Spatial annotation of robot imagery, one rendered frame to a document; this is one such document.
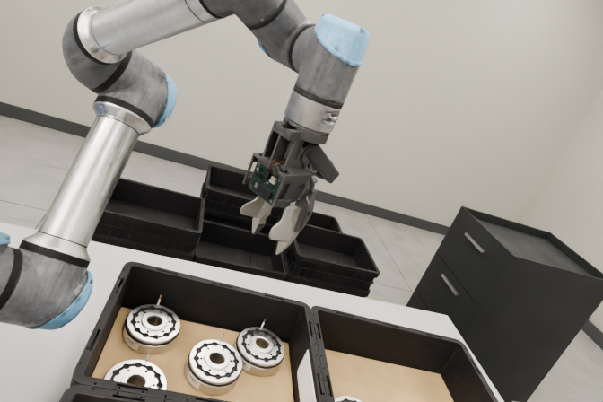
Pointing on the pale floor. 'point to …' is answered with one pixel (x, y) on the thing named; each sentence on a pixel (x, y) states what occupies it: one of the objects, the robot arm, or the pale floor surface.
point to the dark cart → (510, 296)
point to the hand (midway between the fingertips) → (271, 236)
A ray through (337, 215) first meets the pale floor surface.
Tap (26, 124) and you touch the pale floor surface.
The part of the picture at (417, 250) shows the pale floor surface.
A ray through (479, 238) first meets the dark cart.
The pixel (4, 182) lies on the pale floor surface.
